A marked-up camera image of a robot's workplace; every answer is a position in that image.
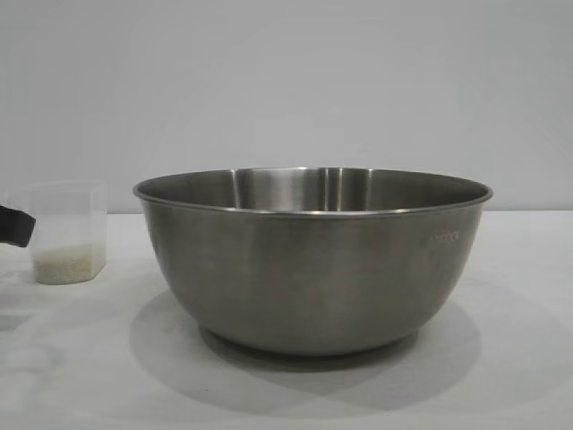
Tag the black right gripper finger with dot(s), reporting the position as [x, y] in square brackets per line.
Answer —
[15, 228]

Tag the translucent plastic measuring cup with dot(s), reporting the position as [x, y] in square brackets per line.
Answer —
[71, 215]

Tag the white rice grains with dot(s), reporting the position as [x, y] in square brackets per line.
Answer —
[67, 265]

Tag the stainless steel mixing bowl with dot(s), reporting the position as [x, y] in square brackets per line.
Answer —
[313, 269]

